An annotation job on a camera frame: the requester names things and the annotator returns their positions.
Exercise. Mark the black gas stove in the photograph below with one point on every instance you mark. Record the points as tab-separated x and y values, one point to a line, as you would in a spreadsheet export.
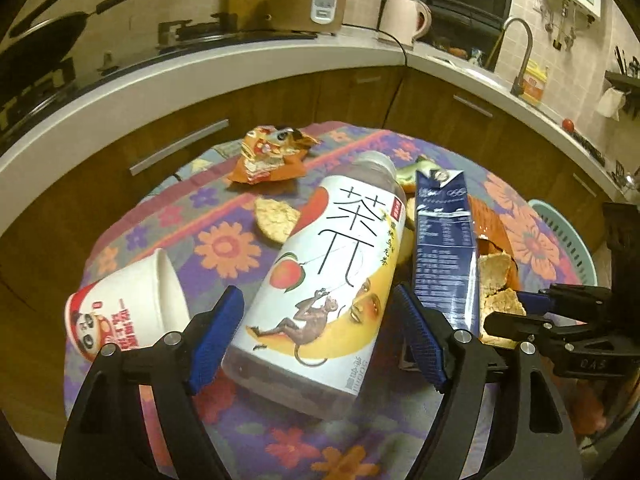
200	30

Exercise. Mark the orange snack wrapper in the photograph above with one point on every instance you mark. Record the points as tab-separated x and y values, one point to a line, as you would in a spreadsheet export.
265	160

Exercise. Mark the round rice cracker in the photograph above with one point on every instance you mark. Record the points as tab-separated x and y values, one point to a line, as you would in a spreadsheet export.
275	220

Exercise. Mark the red white instant noodle cup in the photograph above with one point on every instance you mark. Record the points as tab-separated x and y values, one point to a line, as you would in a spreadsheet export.
130	310

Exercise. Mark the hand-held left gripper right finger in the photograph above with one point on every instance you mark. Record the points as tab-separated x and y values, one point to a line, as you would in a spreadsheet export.
420	340

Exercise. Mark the light blue plastic basket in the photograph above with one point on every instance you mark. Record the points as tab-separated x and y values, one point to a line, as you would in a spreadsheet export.
565	240

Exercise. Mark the wall utensil rack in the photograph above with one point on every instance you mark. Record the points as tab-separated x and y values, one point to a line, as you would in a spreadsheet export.
622	77

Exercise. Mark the black frying pan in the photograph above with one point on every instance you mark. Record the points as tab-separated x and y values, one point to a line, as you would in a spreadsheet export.
50	30

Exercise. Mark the dark dish rack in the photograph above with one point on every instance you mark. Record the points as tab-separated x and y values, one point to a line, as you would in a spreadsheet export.
590	147

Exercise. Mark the green foil wrapper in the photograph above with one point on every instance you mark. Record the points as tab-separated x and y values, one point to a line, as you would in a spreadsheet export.
415	172

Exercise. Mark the white hanging cloth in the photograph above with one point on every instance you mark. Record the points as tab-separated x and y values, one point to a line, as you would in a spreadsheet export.
611	102

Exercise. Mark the white kitchen countertop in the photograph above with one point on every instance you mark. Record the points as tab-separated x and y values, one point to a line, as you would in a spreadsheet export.
150	85

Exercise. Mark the red tomato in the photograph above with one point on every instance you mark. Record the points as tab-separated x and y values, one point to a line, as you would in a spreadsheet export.
568	124

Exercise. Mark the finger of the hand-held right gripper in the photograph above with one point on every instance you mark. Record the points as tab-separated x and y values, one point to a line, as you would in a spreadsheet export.
535	300
525	330

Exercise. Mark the dark blue milk carton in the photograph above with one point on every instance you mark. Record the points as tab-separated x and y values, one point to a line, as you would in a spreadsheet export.
442	240

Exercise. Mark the orange cracker packet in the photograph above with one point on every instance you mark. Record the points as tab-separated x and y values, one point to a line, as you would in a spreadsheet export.
492	225

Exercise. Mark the floral purple tablecloth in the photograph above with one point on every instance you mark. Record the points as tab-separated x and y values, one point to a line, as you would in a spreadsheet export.
220	245

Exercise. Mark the wooden kitchen cabinet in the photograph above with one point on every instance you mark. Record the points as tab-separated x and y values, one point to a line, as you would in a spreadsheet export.
300	100

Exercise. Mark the yellow detergent bag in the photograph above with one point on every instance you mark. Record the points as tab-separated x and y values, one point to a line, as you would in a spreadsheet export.
534	85

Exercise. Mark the white peach tea bottle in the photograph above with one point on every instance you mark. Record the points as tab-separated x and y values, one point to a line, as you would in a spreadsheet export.
320	270

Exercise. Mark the cream electric kettle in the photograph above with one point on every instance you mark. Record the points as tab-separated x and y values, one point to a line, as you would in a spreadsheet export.
400	20

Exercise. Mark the metal kitchen faucet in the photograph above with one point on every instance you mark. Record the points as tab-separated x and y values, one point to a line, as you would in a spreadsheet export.
526	40

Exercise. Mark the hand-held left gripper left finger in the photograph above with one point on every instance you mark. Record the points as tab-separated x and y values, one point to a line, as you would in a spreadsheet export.
215	340

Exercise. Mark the orange peel piece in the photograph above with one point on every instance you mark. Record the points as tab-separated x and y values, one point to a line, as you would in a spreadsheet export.
492	272
502	305

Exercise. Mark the beige rice cooker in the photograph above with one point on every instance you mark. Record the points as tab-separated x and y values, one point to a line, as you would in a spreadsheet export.
295	5

